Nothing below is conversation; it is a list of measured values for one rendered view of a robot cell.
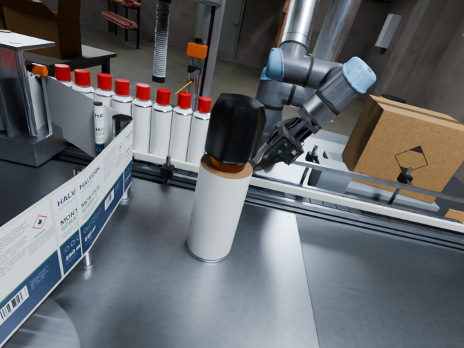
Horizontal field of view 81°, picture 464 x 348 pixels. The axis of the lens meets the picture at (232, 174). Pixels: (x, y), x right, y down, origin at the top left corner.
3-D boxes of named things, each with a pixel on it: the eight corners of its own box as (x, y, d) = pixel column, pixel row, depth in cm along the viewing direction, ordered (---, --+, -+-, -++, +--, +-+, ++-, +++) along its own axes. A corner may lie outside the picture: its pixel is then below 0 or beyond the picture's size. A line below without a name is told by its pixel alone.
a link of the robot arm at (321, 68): (311, 54, 73) (316, 59, 63) (351, 65, 73) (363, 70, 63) (301, 84, 77) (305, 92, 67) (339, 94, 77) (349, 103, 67)
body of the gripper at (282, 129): (264, 148, 65) (303, 112, 60) (264, 135, 72) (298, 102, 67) (286, 168, 67) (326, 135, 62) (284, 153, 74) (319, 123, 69)
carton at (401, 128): (348, 179, 100) (384, 109, 87) (341, 154, 121) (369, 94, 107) (432, 204, 97) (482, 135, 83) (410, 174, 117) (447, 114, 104)
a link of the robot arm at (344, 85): (371, 76, 64) (384, 82, 56) (333, 110, 68) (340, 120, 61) (349, 52, 62) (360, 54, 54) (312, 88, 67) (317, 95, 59)
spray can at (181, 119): (168, 167, 76) (175, 94, 65) (167, 158, 80) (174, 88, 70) (186, 168, 77) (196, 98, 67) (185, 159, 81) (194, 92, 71)
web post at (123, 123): (107, 199, 59) (104, 118, 50) (117, 188, 63) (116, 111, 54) (128, 204, 59) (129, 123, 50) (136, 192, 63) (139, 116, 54)
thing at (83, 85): (72, 146, 74) (65, 70, 64) (83, 139, 79) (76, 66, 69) (92, 150, 75) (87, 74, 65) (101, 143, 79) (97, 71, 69)
